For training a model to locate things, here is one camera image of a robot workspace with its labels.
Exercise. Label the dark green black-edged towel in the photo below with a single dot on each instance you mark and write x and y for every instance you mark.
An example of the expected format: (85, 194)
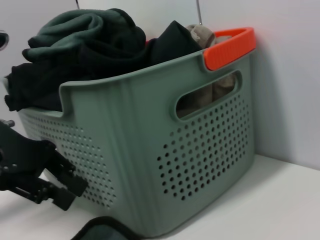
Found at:
(100, 232)

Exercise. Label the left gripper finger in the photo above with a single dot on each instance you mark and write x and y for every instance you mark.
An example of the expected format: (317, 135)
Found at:
(75, 183)
(62, 200)

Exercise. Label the black cloth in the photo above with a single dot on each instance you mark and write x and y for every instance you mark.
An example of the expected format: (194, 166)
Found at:
(75, 75)
(175, 42)

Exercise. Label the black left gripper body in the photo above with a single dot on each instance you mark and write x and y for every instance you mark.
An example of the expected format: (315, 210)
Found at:
(22, 160)

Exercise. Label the grey-green perforated storage box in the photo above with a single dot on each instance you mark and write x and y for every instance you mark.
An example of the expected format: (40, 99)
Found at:
(140, 125)

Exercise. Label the beige cloth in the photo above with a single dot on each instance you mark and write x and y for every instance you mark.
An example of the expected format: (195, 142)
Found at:
(200, 35)

